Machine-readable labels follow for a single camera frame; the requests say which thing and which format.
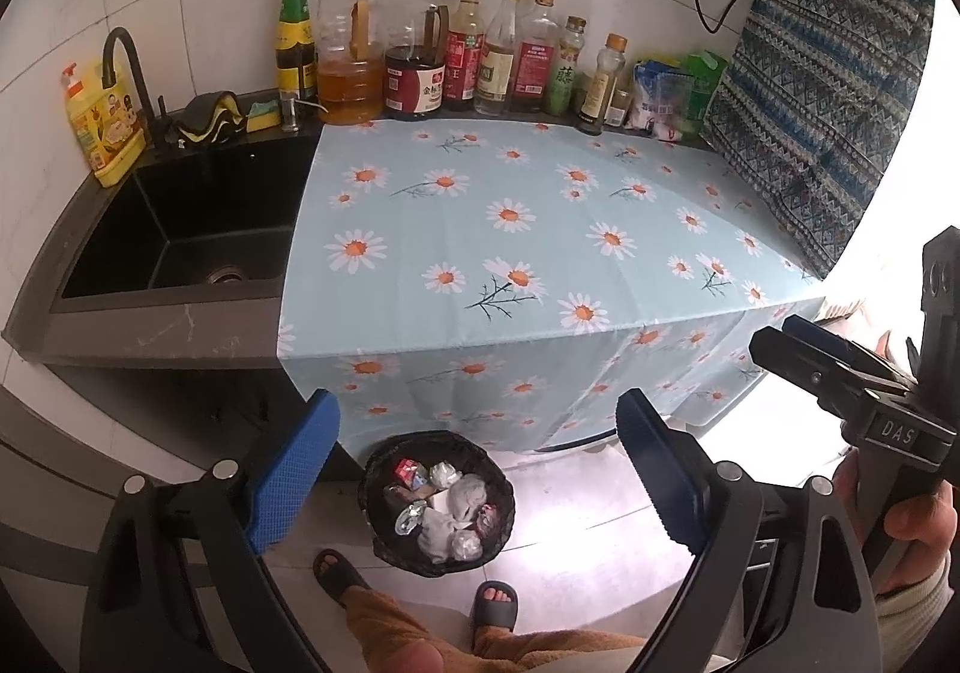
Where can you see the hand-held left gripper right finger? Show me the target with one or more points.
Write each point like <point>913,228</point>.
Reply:
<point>660,467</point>

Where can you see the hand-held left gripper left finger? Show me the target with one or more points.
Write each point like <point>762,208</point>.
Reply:
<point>296,467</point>

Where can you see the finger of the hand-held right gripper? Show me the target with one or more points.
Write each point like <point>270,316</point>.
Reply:
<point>832,346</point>
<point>810,373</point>

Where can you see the black trash bin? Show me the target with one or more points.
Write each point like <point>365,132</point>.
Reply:
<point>375,493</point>

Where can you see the silver foil wrapper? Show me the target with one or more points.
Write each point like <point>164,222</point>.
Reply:
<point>411,519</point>

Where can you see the brown paper cone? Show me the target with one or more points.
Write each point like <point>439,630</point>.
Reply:
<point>424,493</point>

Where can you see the person's right hand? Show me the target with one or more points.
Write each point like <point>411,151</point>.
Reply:
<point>926,530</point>

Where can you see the dark grey slipper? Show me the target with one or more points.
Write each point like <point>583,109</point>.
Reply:
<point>336,574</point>
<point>495,605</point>

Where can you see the blue daisy tablecloth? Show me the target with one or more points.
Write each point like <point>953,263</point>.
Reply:
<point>540,253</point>

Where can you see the orange-brown pants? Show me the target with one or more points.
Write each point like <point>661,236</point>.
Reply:
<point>465,647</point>

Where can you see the blue patterned curtain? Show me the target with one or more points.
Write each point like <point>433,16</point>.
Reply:
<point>817,88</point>

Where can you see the black sink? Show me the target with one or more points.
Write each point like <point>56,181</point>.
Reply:
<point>195,223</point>

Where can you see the small white red packet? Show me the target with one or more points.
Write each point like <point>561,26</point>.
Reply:
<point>669,131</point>

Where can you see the green seasoning bag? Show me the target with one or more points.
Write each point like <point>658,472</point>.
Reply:
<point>705,91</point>

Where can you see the small glass jar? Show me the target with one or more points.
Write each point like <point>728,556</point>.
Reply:
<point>621,110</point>

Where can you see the small yellow cap bottle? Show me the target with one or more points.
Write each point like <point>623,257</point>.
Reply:
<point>600,91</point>

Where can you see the yellow green sponge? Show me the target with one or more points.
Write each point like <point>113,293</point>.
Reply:
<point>262,116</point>

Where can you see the metal soap pump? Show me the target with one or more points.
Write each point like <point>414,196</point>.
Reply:
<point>289,110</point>

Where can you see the black yellow rag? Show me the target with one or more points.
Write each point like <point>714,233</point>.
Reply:
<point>210,118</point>

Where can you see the green pepper oil bottle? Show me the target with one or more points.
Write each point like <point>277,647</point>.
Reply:
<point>564,80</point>

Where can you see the yellow dish soap bottle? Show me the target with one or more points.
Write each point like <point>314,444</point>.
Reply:
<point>105,133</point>

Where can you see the clear cooking oil jug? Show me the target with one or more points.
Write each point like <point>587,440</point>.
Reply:
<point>349,80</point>

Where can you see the dark soy sauce jug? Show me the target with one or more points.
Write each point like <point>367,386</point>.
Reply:
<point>414,80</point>

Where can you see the gold cap red label bottle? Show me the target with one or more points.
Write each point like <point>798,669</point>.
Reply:
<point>536,61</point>

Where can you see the green label sauce bottle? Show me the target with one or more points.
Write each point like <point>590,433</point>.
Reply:
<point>294,42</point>

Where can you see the yellow cap clear bottle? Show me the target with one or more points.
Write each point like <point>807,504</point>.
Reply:
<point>496,69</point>

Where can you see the dark cap vinegar bottle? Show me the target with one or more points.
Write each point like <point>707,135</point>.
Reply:
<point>463,57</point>

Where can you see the black faucet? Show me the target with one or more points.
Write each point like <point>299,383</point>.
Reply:
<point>112,42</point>

